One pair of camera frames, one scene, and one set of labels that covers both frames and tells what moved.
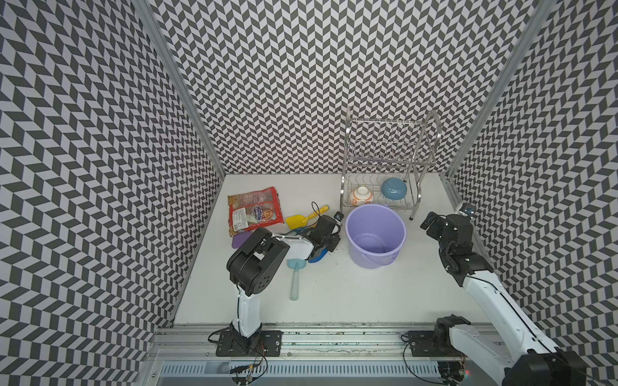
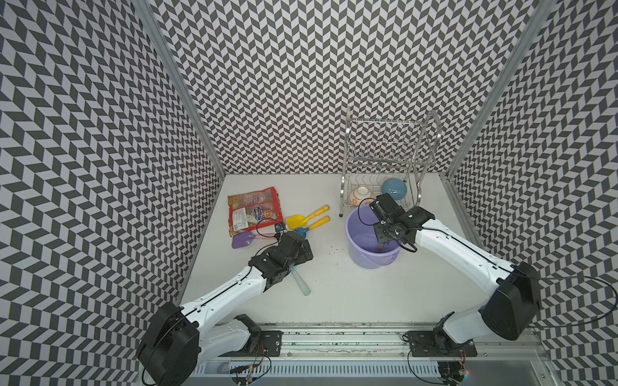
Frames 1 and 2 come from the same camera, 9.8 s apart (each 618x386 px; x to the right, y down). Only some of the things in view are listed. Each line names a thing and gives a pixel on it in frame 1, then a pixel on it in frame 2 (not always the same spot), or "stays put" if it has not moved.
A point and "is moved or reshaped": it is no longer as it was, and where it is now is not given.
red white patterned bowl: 360,196 stays put
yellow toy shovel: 298,221 stays put
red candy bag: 253,209 stays put
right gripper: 434,226 to 381,236
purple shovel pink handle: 238,239 stays put
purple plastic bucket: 375,234 stays put
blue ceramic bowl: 393,188 stays put
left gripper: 334,242 to 301,256
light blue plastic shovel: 296,264 is moved or reshaped
